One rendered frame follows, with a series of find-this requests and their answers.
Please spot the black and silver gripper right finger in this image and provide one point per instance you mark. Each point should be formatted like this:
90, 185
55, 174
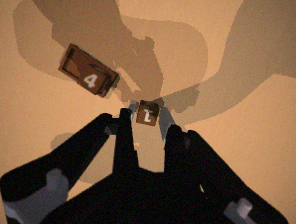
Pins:
222, 185

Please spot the brown wooden calendar tray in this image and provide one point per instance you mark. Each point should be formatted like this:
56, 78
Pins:
74, 62

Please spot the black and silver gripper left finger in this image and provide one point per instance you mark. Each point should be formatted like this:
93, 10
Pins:
31, 191

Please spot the brown number cube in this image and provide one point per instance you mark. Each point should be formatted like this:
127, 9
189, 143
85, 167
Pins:
93, 78
147, 113

